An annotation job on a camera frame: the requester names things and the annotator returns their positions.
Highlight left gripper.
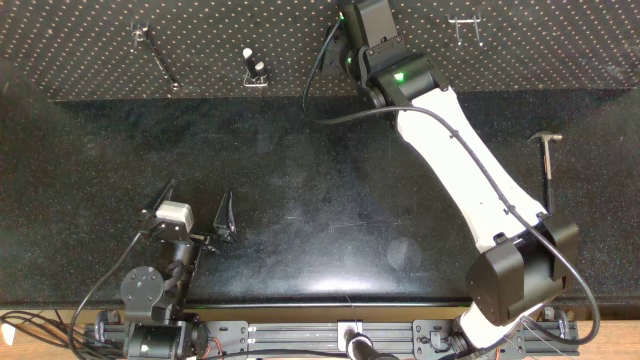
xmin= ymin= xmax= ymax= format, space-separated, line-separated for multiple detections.
xmin=138 ymin=178 xmax=238 ymax=254

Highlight wrench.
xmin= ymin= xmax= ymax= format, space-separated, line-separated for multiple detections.
xmin=130 ymin=22 xmax=182 ymax=92

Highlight hammer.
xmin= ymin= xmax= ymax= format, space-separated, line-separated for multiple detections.
xmin=527 ymin=130 xmax=564 ymax=217

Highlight black pegboard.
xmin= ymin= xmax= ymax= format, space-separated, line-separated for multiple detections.
xmin=0 ymin=0 xmax=640 ymax=102

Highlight metal hook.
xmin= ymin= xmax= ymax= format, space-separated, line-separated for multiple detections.
xmin=242 ymin=71 xmax=270 ymax=89
xmin=446 ymin=13 xmax=486 ymax=48
xmin=129 ymin=20 xmax=150 ymax=52

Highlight black and white pliers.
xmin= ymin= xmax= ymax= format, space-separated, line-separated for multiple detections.
xmin=241 ymin=47 xmax=270 ymax=96

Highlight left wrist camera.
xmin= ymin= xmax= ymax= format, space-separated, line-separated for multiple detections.
xmin=155 ymin=199 xmax=196 ymax=234

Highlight black cable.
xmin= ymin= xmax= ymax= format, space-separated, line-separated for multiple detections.
xmin=67 ymin=230 xmax=145 ymax=360
xmin=301 ymin=17 xmax=602 ymax=347

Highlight mounting rail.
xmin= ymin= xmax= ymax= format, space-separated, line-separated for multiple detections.
xmin=82 ymin=308 xmax=581 ymax=360

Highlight bundle of black cables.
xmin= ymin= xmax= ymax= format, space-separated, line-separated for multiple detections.
xmin=0 ymin=309 xmax=124 ymax=360

